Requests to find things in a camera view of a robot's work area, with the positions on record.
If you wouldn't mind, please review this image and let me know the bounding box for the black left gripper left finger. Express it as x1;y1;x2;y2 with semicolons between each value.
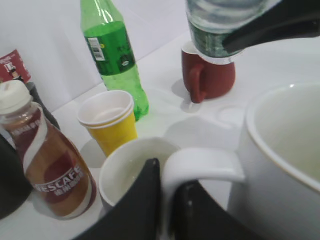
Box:
75;158;161;240

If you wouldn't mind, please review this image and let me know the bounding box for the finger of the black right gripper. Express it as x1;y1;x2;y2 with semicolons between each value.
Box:
222;0;320;51

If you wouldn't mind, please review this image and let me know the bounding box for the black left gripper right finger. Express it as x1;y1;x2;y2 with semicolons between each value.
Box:
173;180;262;240

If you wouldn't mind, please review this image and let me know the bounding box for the clear water bottle green label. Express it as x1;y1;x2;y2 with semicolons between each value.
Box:
185;0;267;65

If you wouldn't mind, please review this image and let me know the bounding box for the white mug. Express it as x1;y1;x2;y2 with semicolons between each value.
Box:
160;82;320;240

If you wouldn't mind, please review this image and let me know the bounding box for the grey mug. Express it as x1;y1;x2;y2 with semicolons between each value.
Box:
98;137;181;214

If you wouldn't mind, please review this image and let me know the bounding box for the red mug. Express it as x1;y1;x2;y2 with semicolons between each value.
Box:
181;41;236;104

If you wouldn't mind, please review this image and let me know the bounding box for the black mug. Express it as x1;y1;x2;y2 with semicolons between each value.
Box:
0;136;33;219

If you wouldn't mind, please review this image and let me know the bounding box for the brown Nescafe coffee bottle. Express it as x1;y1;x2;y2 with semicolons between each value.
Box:
0;80;97;220

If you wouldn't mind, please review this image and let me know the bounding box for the yellow paper cup stack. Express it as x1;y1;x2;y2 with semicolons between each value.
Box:
77;90;138;156

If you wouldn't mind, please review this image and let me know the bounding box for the green soda bottle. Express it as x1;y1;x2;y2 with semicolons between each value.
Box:
80;0;149;121

